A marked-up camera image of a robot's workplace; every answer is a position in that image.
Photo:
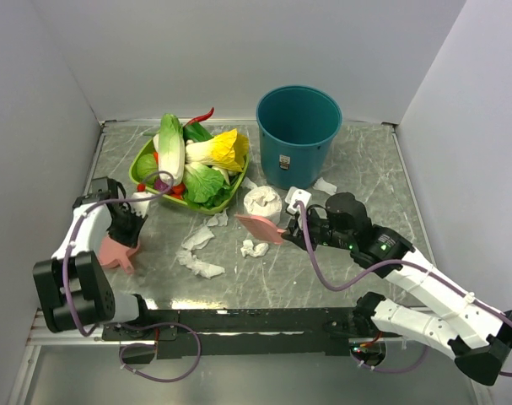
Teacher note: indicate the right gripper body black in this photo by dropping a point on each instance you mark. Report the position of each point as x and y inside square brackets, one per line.
[320, 227]

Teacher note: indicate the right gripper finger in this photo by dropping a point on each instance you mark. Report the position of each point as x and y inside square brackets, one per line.
[297, 238]
[294, 225]

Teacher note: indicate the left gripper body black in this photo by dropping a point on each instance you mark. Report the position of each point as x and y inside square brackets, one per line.
[125, 227]

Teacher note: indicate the pink dustpan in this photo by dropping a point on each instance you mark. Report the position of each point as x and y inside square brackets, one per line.
[113, 254]

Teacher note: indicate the pink hand brush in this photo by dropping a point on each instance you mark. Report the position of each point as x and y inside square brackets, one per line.
[261, 228]

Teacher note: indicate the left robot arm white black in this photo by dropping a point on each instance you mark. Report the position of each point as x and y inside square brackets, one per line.
[73, 290]

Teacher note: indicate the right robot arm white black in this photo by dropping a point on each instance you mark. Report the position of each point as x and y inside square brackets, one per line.
[476, 336]

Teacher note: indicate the white tissue roll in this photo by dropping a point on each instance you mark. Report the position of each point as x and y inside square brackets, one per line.
[264, 201]

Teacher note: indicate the paper scrap near bucket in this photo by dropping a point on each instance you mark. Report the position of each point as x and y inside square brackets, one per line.
[325, 186]

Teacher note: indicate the paper scrap right side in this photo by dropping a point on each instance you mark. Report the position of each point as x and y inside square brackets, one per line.
[249, 249]

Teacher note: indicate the purple onion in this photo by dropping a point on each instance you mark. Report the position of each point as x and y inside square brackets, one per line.
[160, 186]

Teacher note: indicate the paper scrap behind roll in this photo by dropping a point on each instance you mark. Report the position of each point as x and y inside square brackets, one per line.
[248, 184]

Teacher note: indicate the red tomato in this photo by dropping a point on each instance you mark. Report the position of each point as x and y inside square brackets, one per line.
[177, 191]

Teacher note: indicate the round green cabbage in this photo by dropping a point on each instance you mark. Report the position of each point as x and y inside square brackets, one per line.
[147, 168]

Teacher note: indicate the paper scrap centre lower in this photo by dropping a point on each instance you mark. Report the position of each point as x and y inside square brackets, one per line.
[198, 267]

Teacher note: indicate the paper scrap centre upper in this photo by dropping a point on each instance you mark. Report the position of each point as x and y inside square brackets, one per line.
[199, 240]

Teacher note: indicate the green leafy bok choy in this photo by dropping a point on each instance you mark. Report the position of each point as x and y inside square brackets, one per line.
[205, 187]

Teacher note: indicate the green vegetable basket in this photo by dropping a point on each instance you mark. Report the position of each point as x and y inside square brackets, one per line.
[235, 180]

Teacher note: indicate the green white napa cabbage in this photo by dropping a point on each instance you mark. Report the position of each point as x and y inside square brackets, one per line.
[170, 146]

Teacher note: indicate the yellow white cabbage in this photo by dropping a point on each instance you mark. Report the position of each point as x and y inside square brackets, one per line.
[226, 150]

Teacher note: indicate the teal plastic bucket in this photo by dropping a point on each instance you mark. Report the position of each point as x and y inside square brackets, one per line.
[297, 125]

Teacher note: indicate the dark green pepper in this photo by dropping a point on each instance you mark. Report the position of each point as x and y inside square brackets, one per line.
[196, 132]

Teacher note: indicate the red chili pepper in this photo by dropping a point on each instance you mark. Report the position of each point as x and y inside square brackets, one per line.
[201, 118]

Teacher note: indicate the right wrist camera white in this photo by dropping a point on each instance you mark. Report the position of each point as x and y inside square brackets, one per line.
[295, 195]

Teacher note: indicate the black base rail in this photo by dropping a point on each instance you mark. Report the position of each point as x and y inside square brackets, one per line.
[328, 331]

